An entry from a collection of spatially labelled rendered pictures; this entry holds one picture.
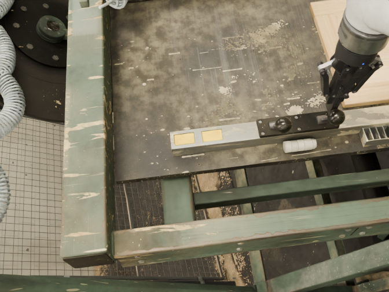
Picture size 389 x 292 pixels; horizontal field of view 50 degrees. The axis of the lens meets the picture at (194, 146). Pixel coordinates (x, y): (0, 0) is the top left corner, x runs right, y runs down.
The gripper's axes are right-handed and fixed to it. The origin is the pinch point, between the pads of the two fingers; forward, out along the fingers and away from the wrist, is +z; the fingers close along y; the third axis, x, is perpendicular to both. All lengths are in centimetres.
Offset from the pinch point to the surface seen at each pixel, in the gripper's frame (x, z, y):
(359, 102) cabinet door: -7.1, 13.8, -12.1
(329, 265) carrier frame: 20, 89, -15
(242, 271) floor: -12, 251, 5
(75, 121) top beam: -7, 6, 60
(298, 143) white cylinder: 3.2, 12.7, 6.4
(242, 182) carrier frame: -33, 122, 8
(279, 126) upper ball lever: 4.5, 0.6, 13.3
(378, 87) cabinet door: -10.8, 13.8, -18.4
